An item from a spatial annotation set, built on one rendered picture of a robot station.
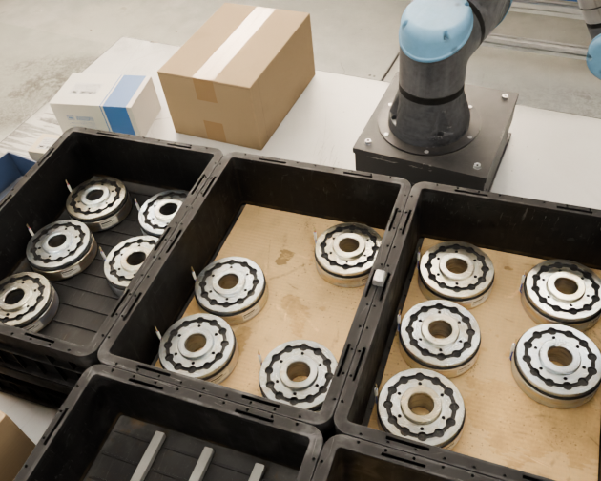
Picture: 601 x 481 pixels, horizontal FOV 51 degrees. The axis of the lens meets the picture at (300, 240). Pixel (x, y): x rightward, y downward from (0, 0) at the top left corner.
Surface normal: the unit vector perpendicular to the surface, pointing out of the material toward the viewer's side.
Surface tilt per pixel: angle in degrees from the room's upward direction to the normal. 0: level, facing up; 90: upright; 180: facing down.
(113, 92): 0
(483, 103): 2
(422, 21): 10
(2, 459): 90
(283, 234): 0
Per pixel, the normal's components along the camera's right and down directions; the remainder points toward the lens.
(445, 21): -0.18, -0.55
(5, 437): 0.86, 0.31
